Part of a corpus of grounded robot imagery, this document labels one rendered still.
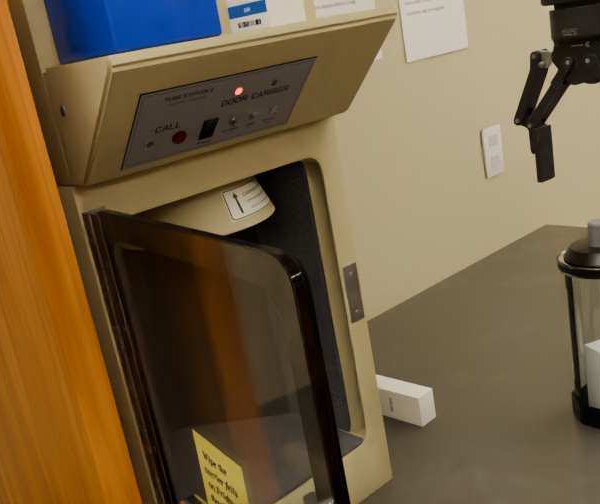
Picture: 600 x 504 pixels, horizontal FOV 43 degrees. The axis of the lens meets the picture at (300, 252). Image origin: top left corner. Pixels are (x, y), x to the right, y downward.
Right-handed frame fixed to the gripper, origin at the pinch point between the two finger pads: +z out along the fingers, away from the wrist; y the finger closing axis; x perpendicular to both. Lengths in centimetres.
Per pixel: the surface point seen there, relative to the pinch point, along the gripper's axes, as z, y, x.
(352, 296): 7.5, -13.9, -30.1
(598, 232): 7.3, 0.7, -1.2
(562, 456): 33.2, 0.6, -12.7
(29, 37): -27, -14, -60
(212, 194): -8.6, -16.8, -44.2
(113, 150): -17, -8, -58
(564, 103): 7, -61, 92
